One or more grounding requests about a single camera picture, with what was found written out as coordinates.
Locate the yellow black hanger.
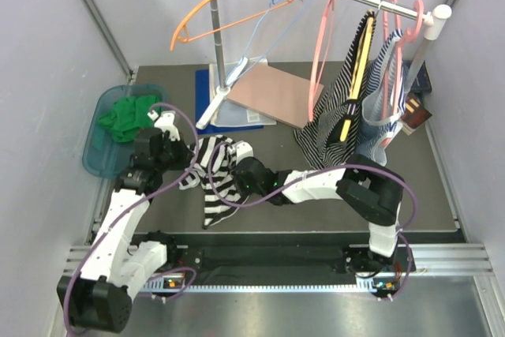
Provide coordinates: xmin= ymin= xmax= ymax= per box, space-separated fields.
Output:
xmin=339 ymin=10 xmax=376 ymax=142

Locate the pink hanger far right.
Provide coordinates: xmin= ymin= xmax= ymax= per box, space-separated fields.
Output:
xmin=401 ymin=0 xmax=425 ymax=43

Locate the black white striped tank top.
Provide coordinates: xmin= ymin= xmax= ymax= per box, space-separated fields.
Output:
xmin=178 ymin=134 xmax=247 ymax=230

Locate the brown wooden box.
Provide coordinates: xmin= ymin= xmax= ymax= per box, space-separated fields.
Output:
xmin=400 ymin=93 xmax=432 ymax=135

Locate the clothes rack metal white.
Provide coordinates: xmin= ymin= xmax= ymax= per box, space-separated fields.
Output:
xmin=196 ymin=0 xmax=452 ymax=129

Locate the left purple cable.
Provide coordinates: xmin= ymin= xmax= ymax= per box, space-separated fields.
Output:
xmin=63 ymin=102 xmax=198 ymax=334

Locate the dark blue book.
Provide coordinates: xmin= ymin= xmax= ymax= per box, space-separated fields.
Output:
xmin=402 ymin=60 xmax=432 ymax=94

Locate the thin striped black white garment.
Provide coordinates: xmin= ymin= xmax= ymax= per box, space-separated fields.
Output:
xmin=294 ymin=10 xmax=376 ymax=169

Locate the pink hanger with garment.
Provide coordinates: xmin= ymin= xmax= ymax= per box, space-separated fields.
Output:
xmin=378 ymin=0 xmax=404 ymax=148

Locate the pink brown board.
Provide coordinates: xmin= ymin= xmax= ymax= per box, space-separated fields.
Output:
xmin=227 ymin=64 xmax=310 ymax=129

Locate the pink hanger empty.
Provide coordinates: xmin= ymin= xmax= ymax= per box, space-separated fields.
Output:
xmin=306 ymin=0 xmax=339 ymax=122

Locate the grey slotted cable duct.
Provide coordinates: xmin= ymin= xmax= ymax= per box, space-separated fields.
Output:
xmin=137 ymin=275 xmax=380 ymax=293

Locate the orange plastic hanger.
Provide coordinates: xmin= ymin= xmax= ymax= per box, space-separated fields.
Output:
xmin=170 ymin=0 xmax=300 ymax=51

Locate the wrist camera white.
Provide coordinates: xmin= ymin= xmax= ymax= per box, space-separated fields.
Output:
xmin=148 ymin=110 xmax=181 ymax=141
xmin=226 ymin=140 xmax=254 ymax=164

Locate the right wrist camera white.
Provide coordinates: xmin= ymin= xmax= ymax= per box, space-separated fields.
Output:
xmin=226 ymin=140 xmax=254 ymax=164

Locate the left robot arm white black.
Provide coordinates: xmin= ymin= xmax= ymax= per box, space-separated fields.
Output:
xmin=57 ymin=127 xmax=200 ymax=336

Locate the teal plastic bin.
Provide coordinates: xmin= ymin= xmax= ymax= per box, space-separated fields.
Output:
xmin=82 ymin=84 xmax=168 ymax=179

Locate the blue white striped garment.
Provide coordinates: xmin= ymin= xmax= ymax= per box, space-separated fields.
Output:
xmin=356 ymin=29 xmax=406 ymax=166

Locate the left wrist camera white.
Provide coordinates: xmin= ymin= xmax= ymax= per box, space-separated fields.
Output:
xmin=148 ymin=110 xmax=181 ymax=141

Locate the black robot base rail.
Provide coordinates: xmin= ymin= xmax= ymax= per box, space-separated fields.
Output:
xmin=133 ymin=231 xmax=413 ymax=272

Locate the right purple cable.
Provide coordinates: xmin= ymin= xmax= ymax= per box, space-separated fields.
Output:
xmin=207 ymin=140 xmax=419 ymax=303

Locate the purple cable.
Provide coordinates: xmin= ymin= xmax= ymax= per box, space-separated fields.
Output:
xmin=207 ymin=140 xmax=419 ymax=303
xmin=63 ymin=102 xmax=198 ymax=334

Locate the light blue wire hanger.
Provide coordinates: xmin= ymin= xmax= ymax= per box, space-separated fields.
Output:
xmin=224 ymin=0 xmax=312 ymax=88

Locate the green cloth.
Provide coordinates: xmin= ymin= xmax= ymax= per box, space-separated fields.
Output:
xmin=98 ymin=95 xmax=161 ymax=144

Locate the blue mat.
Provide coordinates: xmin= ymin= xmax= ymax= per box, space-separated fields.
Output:
xmin=195 ymin=69 xmax=263 ymax=136

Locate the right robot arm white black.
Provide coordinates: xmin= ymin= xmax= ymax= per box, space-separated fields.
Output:
xmin=232 ymin=154 xmax=403 ymax=271

